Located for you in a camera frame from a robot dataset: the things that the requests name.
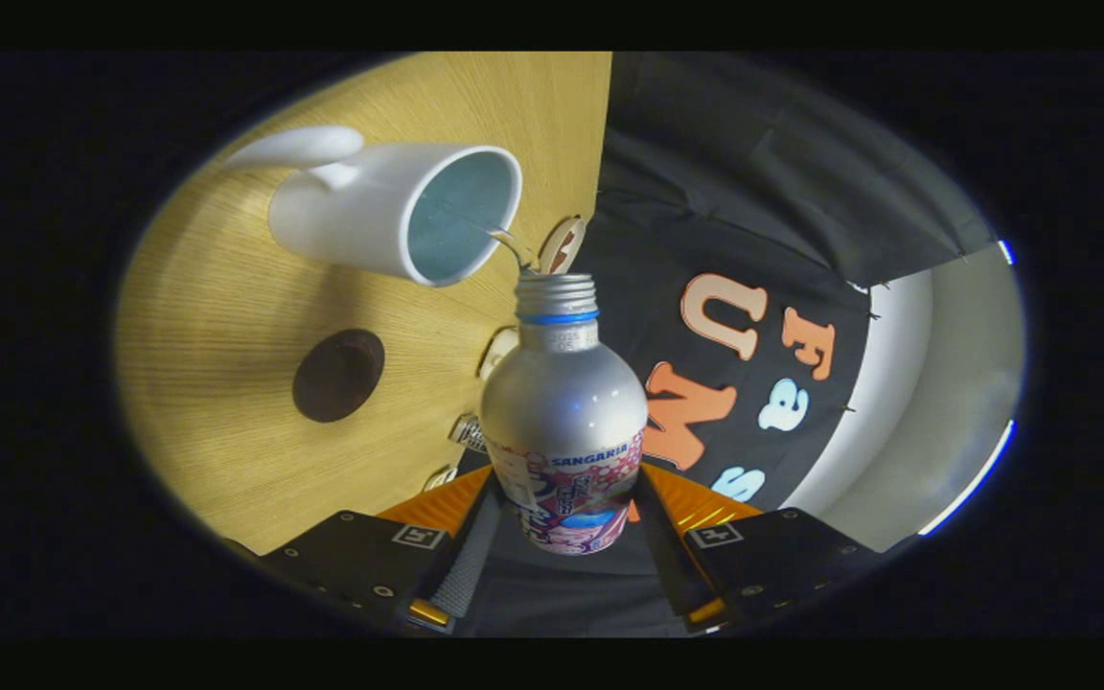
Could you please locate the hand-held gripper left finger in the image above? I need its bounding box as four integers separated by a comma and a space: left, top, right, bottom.
264, 465, 505, 635

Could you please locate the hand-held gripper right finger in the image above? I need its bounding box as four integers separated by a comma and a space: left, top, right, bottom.
633, 462, 884, 633

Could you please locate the silver juice bottle printed label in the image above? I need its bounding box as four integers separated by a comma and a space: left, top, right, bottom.
479, 272, 650, 557

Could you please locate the dark brown round coaster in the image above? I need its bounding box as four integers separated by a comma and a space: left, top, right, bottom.
292, 329, 386, 424

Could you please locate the pale juice stream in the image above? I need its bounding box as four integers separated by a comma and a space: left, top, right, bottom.
490, 228, 539, 271

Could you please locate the white cup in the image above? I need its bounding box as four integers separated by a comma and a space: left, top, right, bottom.
223, 126, 524, 288

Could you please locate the white toaster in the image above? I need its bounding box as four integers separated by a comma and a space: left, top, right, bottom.
477, 326, 520, 382

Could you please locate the round white plate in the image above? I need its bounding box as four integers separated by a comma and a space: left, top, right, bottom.
538, 216, 588, 276

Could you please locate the wooden table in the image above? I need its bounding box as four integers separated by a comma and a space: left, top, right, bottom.
116, 53, 613, 557

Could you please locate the black backdrop cloth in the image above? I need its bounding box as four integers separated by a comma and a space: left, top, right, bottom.
461, 53, 999, 638

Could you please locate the metal wire utensil holder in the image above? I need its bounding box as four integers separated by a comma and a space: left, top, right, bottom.
448, 414, 488, 453

